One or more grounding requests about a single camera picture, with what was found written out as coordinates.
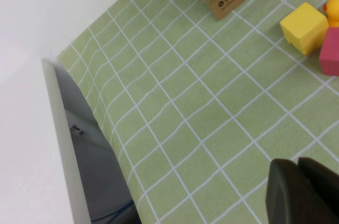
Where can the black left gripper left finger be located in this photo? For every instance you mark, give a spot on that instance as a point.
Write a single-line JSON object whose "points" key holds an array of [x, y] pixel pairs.
{"points": [[288, 197]]}

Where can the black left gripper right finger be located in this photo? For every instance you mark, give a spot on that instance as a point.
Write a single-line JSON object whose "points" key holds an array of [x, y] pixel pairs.
{"points": [[325, 181]]}

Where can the pink foam block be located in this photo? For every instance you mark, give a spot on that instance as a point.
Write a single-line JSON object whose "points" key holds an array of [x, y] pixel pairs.
{"points": [[331, 54]]}

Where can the green checkered tablecloth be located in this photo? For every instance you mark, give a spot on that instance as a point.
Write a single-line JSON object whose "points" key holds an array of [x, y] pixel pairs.
{"points": [[185, 102]]}

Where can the yellow foam cube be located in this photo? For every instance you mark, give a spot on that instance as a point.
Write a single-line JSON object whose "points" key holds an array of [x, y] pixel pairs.
{"points": [[304, 28]]}

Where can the yellow rubber duck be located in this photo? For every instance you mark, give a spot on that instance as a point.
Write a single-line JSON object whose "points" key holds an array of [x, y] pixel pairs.
{"points": [[333, 9]]}

